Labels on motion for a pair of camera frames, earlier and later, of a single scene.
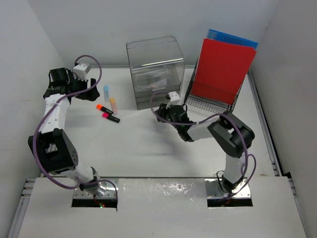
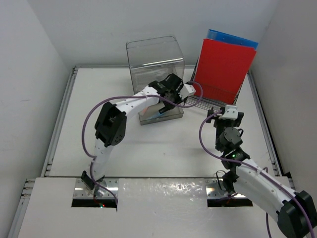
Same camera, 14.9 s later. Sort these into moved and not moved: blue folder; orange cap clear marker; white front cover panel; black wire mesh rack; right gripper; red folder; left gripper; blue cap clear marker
Moved: blue cap clear marker; left gripper; right gripper; orange cap clear marker
Not moved: black wire mesh rack; blue folder; white front cover panel; red folder
